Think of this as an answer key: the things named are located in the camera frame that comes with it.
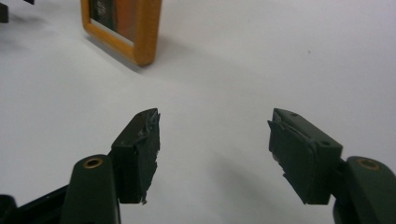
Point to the wooden photo frame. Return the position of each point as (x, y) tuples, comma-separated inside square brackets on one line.
[(146, 37)]

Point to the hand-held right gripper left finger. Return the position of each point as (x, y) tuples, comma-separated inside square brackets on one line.
[(137, 165)]

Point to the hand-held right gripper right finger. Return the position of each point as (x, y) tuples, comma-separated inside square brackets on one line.
[(305, 161)]

